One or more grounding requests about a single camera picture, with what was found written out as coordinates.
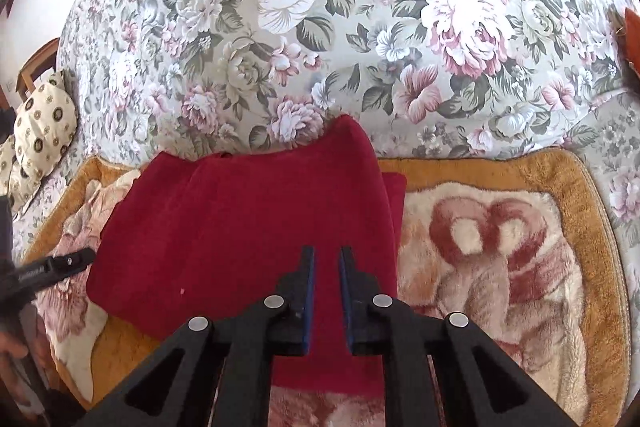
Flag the dark red knit sweater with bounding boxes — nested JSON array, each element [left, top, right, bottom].
[[87, 116, 407, 397]]

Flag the left hand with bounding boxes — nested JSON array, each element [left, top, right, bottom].
[[1, 305, 51, 424]]

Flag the cream dotted pillow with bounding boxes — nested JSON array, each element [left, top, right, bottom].
[[1, 72, 77, 217]]

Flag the wooden chair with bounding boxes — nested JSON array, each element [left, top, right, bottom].
[[15, 38, 60, 102]]

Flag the floral grey quilt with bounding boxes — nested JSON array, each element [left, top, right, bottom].
[[1, 0, 639, 307]]

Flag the orange cloth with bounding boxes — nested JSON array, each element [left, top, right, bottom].
[[618, 8, 640, 76]]

